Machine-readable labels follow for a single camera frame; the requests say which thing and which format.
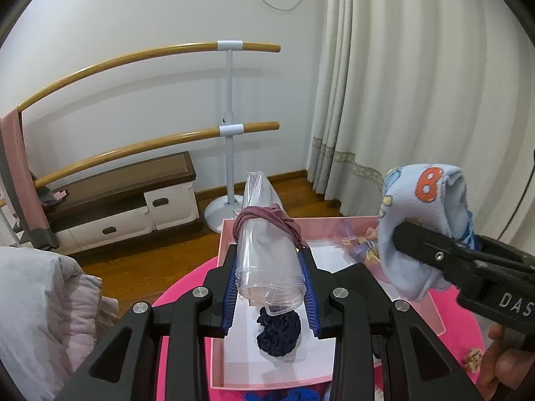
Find person's right hand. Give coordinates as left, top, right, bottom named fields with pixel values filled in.
left=475, top=325, right=535, bottom=401

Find grey white duvet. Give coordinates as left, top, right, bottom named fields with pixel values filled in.
left=0, top=246, right=101, bottom=401

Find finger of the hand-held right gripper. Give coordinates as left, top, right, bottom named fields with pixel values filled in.
left=462, top=212, right=535, bottom=269
left=392, top=221, right=496, bottom=297

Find pink cardboard box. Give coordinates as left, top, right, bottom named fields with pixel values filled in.
left=209, top=215, right=444, bottom=391

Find tan hair tie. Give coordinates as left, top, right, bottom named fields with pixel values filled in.
left=462, top=346, right=486, bottom=372

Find pink and grey towel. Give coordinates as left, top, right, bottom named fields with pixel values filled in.
left=0, top=109, right=59, bottom=251

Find cream curtain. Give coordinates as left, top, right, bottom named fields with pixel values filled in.
left=305, top=0, right=535, bottom=255

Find white barre post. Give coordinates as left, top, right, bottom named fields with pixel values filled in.
left=204, top=41, right=285, bottom=235

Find blue knitted scrunchie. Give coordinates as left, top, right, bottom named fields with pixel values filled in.
left=244, top=388, right=320, bottom=401

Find wide white drawer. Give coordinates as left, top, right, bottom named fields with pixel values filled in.
left=54, top=205, right=155, bottom=255

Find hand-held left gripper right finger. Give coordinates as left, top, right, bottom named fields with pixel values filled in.
left=298, top=246, right=478, bottom=401

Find dusty pink hair ties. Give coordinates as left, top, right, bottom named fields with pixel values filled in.
left=233, top=204, right=308, bottom=253

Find dark wood low cabinet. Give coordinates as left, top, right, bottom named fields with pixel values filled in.
left=42, top=151, right=197, bottom=255

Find narrow white drawer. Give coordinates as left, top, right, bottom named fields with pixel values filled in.
left=144, top=181, right=199, bottom=230

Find pastel organza scrunchie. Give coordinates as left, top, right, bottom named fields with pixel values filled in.
left=334, top=221, right=383, bottom=268

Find pink floral quilt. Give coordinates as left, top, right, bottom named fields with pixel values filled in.
left=54, top=273, right=120, bottom=389

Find long wooden barre rail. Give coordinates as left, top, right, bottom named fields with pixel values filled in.
left=17, top=41, right=282, bottom=113

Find light blue printed sock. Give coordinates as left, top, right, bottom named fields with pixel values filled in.
left=377, top=165, right=475, bottom=301

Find short wooden barre rail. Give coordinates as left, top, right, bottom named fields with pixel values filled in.
left=33, top=121, right=280, bottom=188

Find navy knitted scrunchie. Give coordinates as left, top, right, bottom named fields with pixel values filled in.
left=256, top=306, right=302, bottom=359

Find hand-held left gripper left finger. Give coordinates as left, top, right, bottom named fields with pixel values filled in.
left=54, top=242, right=241, bottom=401

